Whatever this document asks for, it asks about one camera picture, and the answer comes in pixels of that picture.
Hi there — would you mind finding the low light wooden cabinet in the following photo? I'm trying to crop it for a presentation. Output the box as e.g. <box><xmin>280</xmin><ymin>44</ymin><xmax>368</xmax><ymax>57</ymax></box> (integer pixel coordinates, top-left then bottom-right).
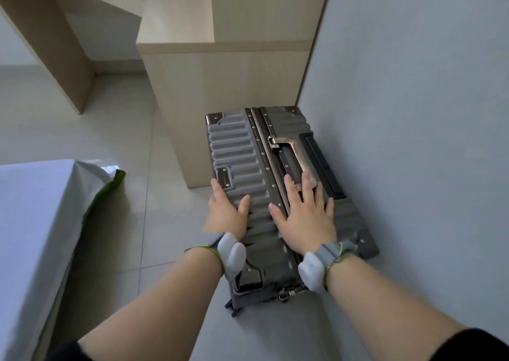
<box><xmin>136</xmin><ymin>40</ymin><xmax>313</xmax><ymax>189</ymax></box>

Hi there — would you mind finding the white grey wrist tracker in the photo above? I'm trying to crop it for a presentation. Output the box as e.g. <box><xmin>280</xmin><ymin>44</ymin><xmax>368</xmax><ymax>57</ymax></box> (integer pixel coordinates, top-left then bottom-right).
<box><xmin>297</xmin><ymin>239</ymin><xmax>358</xmax><ymax>294</ymax></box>
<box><xmin>185</xmin><ymin>231</ymin><xmax>247</xmax><ymax>282</ymax></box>

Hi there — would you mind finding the person's right forearm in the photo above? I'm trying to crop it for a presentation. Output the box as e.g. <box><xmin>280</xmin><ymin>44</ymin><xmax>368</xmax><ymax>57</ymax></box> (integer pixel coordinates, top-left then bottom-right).
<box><xmin>324</xmin><ymin>253</ymin><xmax>468</xmax><ymax>361</ymax></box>

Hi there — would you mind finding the black sleeve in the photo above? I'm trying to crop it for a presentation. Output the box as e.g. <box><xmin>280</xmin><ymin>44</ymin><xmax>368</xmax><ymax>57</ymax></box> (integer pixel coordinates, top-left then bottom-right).
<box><xmin>429</xmin><ymin>328</ymin><xmax>509</xmax><ymax>361</ymax></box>
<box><xmin>45</xmin><ymin>340</ymin><xmax>94</xmax><ymax>361</ymax></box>

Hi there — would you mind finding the grey ribbed hard-shell suitcase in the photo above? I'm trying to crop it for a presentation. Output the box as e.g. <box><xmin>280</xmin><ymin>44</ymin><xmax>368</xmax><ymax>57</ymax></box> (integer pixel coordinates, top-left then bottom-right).
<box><xmin>205</xmin><ymin>105</ymin><xmax>379</xmax><ymax>318</ymax></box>

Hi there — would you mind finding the bed with white sheet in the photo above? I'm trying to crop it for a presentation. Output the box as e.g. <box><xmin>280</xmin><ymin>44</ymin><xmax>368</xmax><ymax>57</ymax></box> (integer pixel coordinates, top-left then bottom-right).
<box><xmin>0</xmin><ymin>158</ymin><xmax>126</xmax><ymax>361</ymax></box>

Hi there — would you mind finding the white grey right wrist tracker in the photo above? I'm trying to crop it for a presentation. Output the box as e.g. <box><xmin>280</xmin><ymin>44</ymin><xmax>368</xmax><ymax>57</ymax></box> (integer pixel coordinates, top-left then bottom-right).
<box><xmin>297</xmin><ymin>239</ymin><xmax>358</xmax><ymax>294</ymax></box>

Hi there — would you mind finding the person's left forearm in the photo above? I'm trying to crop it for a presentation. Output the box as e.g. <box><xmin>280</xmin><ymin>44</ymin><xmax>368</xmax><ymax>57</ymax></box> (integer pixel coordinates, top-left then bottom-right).
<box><xmin>77</xmin><ymin>247</ymin><xmax>223</xmax><ymax>361</ymax></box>

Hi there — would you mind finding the person's right hand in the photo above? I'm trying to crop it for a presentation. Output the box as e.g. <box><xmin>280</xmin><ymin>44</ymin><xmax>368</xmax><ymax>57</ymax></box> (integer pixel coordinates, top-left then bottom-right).
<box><xmin>268</xmin><ymin>169</ymin><xmax>337</xmax><ymax>256</ymax></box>

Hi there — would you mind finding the tall light wooden cabinet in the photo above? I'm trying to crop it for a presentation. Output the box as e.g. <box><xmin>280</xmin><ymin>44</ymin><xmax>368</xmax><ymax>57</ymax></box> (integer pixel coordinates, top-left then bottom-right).
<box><xmin>209</xmin><ymin>0</ymin><xmax>333</xmax><ymax>43</ymax></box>

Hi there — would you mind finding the black left sleeve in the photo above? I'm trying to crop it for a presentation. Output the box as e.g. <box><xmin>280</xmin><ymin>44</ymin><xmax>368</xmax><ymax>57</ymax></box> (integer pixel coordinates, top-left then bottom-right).
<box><xmin>45</xmin><ymin>340</ymin><xmax>94</xmax><ymax>361</ymax></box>

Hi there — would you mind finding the bronze telescopic suitcase handle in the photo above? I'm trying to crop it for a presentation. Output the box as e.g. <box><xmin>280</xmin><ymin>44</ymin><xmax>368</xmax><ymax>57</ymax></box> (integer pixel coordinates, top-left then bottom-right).
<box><xmin>268</xmin><ymin>133</ymin><xmax>320</xmax><ymax>189</ymax></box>

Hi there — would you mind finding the person's left hand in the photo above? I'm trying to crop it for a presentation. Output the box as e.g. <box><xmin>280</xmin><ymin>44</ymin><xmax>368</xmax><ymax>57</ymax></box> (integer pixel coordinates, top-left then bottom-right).
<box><xmin>203</xmin><ymin>178</ymin><xmax>251</xmax><ymax>241</ymax></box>

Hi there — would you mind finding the black right sleeve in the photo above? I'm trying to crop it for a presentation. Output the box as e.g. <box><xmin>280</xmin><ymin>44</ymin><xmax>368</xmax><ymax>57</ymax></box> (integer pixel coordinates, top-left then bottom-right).
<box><xmin>429</xmin><ymin>328</ymin><xmax>509</xmax><ymax>361</ymax></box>

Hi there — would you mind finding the white grey left wrist tracker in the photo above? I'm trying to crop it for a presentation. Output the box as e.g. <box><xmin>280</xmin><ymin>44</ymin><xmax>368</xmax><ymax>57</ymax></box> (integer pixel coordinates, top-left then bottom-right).
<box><xmin>185</xmin><ymin>231</ymin><xmax>247</xmax><ymax>282</ymax></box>

